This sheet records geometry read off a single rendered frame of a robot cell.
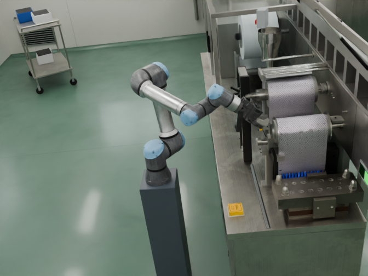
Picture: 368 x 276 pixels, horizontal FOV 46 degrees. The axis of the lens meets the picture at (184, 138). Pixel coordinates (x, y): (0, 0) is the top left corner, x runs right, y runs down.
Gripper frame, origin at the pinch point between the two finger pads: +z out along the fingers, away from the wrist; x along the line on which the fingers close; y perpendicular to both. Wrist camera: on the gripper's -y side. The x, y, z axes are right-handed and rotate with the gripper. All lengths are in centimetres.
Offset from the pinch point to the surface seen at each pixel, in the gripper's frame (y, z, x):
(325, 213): -10.7, 37.9, -29.6
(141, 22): -140, -33, 549
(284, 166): -9.3, 17.4, -8.0
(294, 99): 16.1, 9.2, 15.6
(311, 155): 2.7, 24.5, -8.0
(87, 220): -183, -24, 92
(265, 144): -8.0, 5.8, 0.4
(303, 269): -42, 51, -33
